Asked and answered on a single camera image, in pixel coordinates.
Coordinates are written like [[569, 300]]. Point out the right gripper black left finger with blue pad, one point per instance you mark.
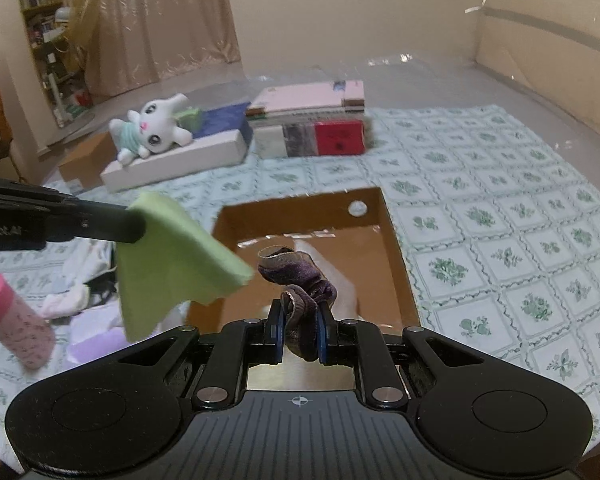
[[252, 350]]

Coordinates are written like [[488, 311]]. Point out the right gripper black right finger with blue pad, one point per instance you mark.
[[358, 345]]

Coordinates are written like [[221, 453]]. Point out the purple velvet sock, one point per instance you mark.
[[305, 291]]

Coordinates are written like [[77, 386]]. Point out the light green cloth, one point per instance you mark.
[[176, 260]]

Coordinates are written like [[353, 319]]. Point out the small brown cardboard box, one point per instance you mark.
[[84, 164]]

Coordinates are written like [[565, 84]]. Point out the pink patterned sock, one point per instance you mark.
[[22, 331]]

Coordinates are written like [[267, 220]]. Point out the lavender cloth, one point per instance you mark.
[[94, 333]]

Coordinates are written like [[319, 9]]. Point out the white bunny plush toy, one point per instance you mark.
[[151, 131]]

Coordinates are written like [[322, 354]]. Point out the floral green white tablecloth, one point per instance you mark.
[[501, 240]]

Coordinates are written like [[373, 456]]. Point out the cluttered bookshelf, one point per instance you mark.
[[56, 58]]

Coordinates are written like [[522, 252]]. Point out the long white box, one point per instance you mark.
[[227, 148]]

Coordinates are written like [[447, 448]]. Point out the blue flat box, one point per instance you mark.
[[223, 119]]

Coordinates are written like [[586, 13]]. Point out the beige curtain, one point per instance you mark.
[[141, 42]]

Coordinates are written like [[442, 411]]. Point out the pink book stack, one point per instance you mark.
[[297, 98]]

